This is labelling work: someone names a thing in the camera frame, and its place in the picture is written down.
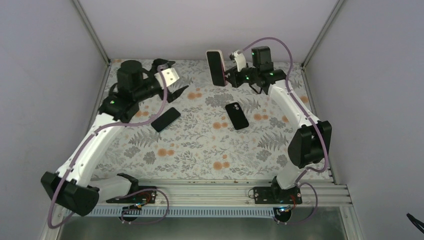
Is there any phone with beige case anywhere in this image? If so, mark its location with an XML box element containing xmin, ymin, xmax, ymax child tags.
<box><xmin>206</xmin><ymin>50</ymin><xmax>227</xmax><ymax>87</ymax></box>

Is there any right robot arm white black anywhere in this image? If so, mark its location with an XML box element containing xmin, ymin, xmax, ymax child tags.
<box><xmin>225</xmin><ymin>46</ymin><xmax>332</xmax><ymax>204</ymax></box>

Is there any black phone case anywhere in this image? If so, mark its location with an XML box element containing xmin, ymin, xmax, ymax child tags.
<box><xmin>224</xmin><ymin>102</ymin><xmax>250</xmax><ymax>130</ymax></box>

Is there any black object at edge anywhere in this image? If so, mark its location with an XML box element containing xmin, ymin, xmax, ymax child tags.
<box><xmin>406</xmin><ymin>213</ymin><xmax>424</xmax><ymax>234</ymax></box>

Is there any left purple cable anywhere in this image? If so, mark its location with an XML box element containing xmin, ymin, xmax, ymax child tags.
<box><xmin>47</xmin><ymin>64</ymin><xmax>170</xmax><ymax>230</ymax></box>

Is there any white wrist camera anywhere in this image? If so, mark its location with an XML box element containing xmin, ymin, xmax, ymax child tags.
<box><xmin>229</xmin><ymin>50</ymin><xmax>247</xmax><ymax>72</ymax></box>
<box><xmin>154</xmin><ymin>67</ymin><xmax>180</xmax><ymax>89</ymax></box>

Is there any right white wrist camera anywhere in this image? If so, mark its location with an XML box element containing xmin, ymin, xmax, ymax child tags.
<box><xmin>229</xmin><ymin>50</ymin><xmax>247</xmax><ymax>72</ymax></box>

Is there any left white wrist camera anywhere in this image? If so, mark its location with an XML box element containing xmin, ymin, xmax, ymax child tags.
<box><xmin>154</xmin><ymin>67</ymin><xmax>180</xmax><ymax>89</ymax></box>

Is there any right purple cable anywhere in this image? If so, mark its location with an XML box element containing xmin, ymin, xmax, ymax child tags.
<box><xmin>240</xmin><ymin>37</ymin><xmax>330</xmax><ymax>226</ymax></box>

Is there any floral patterned table mat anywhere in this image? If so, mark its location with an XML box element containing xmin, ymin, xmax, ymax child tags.
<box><xmin>92</xmin><ymin>60</ymin><xmax>295</xmax><ymax>180</ymax></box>

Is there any purple cable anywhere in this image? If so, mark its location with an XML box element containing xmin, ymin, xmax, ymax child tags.
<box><xmin>240</xmin><ymin>37</ymin><xmax>330</xmax><ymax>226</ymax></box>
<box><xmin>47</xmin><ymin>64</ymin><xmax>170</xmax><ymax>230</ymax></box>

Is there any aluminium mounting rail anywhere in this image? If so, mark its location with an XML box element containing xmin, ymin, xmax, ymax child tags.
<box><xmin>54</xmin><ymin>180</ymin><xmax>354</xmax><ymax>208</ymax></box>

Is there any white slotted cable duct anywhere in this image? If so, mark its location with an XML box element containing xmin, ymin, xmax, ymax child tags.
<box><xmin>82</xmin><ymin>207</ymin><xmax>282</xmax><ymax>219</ymax></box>

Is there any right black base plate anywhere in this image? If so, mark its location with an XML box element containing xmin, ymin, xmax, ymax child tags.
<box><xmin>252</xmin><ymin>186</ymin><xmax>303</xmax><ymax>205</ymax></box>

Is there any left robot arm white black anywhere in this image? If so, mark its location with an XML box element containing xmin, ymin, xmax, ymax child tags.
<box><xmin>40</xmin><ymin>58</ymin><xmax>184</xmax><ymax>216</ymax></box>

